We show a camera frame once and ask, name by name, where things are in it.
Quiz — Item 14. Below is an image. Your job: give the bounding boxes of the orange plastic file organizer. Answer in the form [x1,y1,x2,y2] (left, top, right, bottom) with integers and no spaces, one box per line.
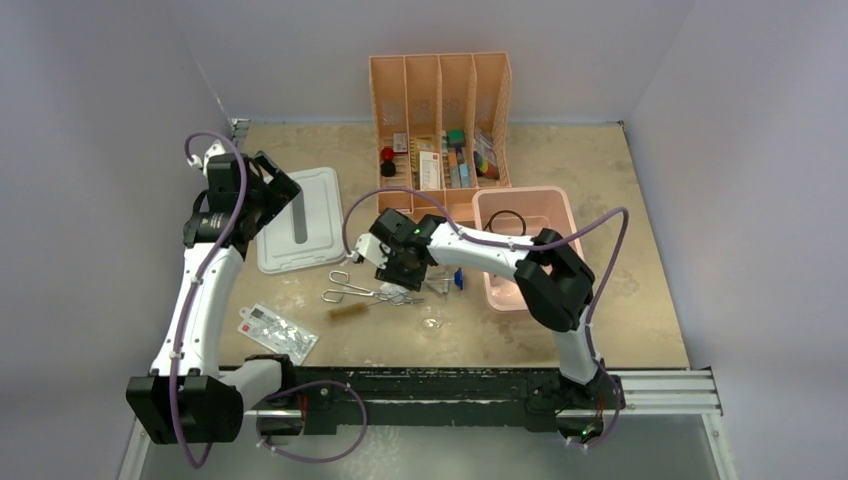
[368,52,512,223]

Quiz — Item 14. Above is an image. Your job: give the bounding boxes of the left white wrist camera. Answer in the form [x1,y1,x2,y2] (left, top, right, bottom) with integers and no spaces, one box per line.
[186,140,226,177]

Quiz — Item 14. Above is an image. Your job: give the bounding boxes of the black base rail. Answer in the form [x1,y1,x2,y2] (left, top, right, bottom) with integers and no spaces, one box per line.
[255,366,625,443]

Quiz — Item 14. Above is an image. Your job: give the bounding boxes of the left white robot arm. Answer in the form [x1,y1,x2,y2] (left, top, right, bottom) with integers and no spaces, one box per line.
[126,152,301,445]

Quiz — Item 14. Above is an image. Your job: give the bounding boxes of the aluminium frame rail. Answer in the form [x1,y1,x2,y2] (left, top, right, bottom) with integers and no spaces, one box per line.
[613,369,723,415]

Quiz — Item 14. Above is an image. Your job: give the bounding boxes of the green cube block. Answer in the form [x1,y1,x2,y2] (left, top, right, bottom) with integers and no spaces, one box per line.
[447,129,466,148]

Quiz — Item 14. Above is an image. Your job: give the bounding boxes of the colourful item packet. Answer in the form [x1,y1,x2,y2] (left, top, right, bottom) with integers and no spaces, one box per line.
[473,128,500,180]

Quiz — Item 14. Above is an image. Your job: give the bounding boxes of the pink plastic bin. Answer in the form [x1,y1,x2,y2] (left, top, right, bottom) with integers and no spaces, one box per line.
[472,186,577,312]

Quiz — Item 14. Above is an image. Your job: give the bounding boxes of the blue plastic clip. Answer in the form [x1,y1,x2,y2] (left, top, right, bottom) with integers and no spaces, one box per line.
[453,268,464,291]

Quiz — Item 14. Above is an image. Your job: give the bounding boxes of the small clear glass beaker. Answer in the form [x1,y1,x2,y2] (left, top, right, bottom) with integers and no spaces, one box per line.
[419,312,444,336]

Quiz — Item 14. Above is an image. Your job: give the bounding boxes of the white foil sachet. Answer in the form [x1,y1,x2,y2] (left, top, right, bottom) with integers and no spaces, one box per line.
[379,282,408,301]

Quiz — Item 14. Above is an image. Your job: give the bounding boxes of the white plastic bin lid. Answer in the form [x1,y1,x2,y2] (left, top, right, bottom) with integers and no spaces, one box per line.
[256,167,345,275]

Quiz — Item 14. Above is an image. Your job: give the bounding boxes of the plastic packet with red label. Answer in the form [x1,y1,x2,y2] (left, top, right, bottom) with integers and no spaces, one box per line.
[238,303,319,366]

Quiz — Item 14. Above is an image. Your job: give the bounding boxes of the metal crucible tongs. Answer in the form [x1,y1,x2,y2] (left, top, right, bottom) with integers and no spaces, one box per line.
[321,270,424,306]

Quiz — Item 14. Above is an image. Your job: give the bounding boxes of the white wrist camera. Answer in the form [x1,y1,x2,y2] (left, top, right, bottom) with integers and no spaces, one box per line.
[347,233,386,269]
[186,140,226,177]

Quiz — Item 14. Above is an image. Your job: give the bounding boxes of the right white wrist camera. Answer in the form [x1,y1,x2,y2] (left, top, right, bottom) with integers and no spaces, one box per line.
[347,233,386,269]

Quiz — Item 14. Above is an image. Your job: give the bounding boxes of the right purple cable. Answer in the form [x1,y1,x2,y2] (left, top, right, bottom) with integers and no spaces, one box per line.
[341,186,631,372]

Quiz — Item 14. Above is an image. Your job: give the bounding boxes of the black wire ring stand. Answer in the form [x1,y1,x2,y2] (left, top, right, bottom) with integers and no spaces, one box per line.
[483,209,528,236]

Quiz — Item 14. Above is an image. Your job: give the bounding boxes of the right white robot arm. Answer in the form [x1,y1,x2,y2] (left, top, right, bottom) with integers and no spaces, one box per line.
[352,209,608,407]

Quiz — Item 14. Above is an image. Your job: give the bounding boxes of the clay pipe triangle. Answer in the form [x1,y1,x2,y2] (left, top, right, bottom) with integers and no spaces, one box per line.
[424,266,455,297]

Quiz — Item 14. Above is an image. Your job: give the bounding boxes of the red and black bottle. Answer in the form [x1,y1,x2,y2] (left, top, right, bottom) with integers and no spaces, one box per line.
[379,147,397,178]

